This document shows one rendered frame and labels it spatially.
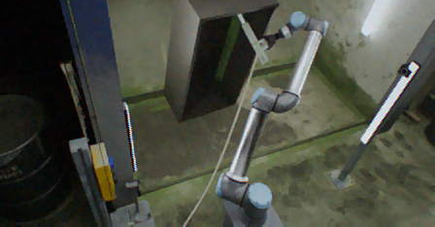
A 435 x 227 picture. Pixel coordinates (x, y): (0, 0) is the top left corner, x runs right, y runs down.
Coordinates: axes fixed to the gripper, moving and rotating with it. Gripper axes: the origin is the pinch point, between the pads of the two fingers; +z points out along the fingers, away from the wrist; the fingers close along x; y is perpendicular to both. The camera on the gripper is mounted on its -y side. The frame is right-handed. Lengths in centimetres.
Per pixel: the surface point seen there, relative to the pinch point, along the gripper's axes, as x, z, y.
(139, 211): -52, 104, -59
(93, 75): 23, 73, -83
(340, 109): -103, -49, 170
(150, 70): 43, 111, 108
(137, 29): 85, 99, 99
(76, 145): -5, 71, -124
